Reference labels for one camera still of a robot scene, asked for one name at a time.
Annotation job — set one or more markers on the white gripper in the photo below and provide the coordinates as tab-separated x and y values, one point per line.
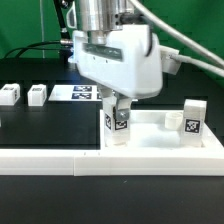
116	47

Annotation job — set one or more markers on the white square tabletop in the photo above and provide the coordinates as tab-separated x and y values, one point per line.
159	129

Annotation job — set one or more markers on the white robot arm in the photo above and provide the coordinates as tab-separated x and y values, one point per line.
115	46

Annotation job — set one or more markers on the white sheet with AprilTags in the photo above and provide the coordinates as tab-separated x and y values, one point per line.
69	93

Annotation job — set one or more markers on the white L-shaped obstacle fence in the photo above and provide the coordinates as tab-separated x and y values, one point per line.
112	161

